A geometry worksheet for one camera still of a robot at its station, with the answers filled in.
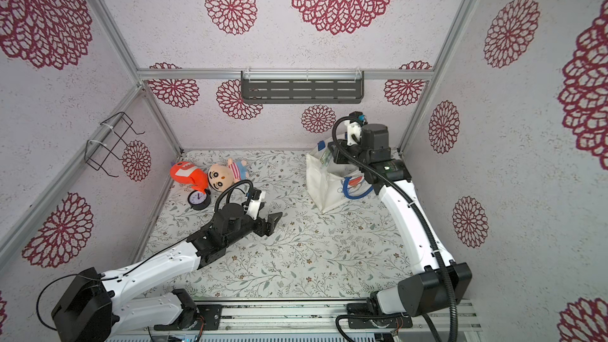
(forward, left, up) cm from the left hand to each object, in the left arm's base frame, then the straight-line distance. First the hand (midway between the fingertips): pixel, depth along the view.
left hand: (272, 210), depth 80 cm
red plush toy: (+23, +41, -9) cm, 48 cm away
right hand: (+13, -19, +19) cm, 30 cm away
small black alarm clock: (+12, +33, -13) cm, 38 cm away
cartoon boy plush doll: (+20, +24, -9) cm, 33 cm away
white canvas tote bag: (+11, -20, -1) cm, 22 cm away
